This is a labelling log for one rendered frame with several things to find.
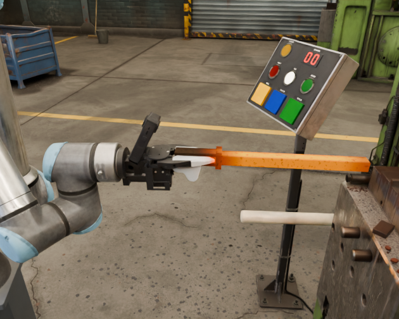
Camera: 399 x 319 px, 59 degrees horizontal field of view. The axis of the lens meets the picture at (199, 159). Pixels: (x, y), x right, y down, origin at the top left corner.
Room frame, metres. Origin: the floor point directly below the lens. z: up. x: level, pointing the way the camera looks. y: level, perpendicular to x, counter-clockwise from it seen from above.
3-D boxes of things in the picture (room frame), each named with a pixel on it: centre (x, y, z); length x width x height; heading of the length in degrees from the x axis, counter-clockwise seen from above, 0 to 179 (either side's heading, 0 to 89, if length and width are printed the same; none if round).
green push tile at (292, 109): (1.12, -0.31, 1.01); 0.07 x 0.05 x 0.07; 21
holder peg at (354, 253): (0.59, -0.35, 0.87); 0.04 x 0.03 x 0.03; 86
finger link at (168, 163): (0.68, 0.06, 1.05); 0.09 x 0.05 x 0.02; 83
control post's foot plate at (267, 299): (1.26, -0.39, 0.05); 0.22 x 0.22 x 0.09; 86
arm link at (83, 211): (0.70, 0.30, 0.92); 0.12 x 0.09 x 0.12; 145
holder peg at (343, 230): (0.66, -0.36, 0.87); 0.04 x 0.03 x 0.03; 86
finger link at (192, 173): (0.68, 0.01, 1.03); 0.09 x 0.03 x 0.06; 83
